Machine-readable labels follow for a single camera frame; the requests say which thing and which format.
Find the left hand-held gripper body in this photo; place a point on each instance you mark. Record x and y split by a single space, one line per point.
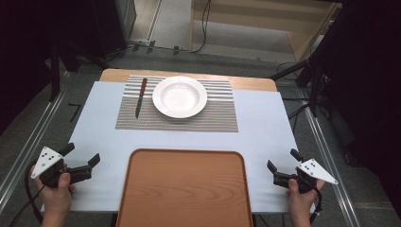
47 162

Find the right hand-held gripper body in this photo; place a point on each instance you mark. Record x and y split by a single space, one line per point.
307 176

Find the person's right hand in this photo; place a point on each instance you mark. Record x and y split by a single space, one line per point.
299 200

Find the person's left hand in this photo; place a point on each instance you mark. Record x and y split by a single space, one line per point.
57 195

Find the white table sheet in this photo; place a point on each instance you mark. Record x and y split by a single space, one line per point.
101 126

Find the striped grey placemat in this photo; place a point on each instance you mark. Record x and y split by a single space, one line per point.
217 116

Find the black metal stand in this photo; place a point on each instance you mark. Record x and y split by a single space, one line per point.
55 72

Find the brown wooden tray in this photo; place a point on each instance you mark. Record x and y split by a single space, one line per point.
184 189

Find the white round plate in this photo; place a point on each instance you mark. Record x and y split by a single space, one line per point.
179 97

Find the dark cabinet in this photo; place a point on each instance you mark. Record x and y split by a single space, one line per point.
110 22

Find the light wooden shelf unit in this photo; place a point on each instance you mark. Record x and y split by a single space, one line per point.
249 19

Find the metal floor rail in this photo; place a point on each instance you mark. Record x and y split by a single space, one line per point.
331 164
28 148

